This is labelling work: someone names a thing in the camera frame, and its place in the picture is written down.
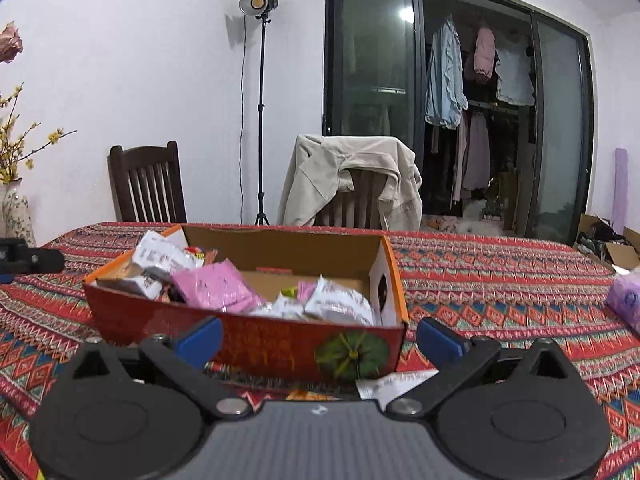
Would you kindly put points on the beige jacket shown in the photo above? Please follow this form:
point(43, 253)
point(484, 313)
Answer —
point(320, 175)

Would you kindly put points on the yellow flower branches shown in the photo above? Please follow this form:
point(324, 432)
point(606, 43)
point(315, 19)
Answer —
point(6, 160)

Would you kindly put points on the hanging blue denim shirt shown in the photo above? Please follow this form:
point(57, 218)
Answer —
point(442, 80)

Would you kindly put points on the hanging lilac clothes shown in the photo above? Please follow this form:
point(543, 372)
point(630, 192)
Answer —
point(477, 155)

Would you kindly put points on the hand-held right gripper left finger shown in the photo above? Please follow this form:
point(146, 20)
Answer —
point(200, 342)

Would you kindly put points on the dark wooden chair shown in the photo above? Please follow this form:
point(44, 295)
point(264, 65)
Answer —
point(117, 185)

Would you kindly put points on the pink artificial roses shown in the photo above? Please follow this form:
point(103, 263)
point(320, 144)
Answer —
point(9, 42)

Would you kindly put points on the pink snack packet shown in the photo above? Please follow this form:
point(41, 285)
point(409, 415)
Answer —
point(215, 285)
point(306, 290)

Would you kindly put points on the orange cardboard box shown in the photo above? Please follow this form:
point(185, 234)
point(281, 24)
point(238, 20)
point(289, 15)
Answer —
point(270, 345)

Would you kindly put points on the wardrobe with hanging clothes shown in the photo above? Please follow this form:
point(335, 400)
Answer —
point(370, 60)

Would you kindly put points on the studio light on stand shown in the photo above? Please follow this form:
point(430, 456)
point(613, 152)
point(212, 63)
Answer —
point(252, 2)

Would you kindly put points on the purple tissue pack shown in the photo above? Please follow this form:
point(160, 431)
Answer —
point(627, 300)

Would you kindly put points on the white floral vase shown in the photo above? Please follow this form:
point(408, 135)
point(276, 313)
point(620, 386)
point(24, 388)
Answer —
point(17, 215)

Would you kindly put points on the white and brown snack packet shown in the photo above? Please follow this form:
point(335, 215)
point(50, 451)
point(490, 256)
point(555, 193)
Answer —
point(135, 282)

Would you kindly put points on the wooden chair under jacket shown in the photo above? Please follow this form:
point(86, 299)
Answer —
point(360, 200)

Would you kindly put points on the hanging pink garment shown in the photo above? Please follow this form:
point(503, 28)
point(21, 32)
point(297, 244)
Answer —
point(484, 55)

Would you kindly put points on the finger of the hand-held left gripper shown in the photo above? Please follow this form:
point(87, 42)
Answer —
point(47, 260)
point(6, 277)

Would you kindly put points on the orange colourful snack packet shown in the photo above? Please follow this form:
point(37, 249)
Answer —
point(200, 256)

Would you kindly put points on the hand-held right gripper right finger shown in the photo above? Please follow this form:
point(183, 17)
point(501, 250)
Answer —
point(440, 340)

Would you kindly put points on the brown cardboard box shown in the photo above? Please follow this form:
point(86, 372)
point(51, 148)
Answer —
point(625, 255)

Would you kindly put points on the hanging white top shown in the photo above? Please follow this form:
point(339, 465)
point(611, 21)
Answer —
point(515, 80)

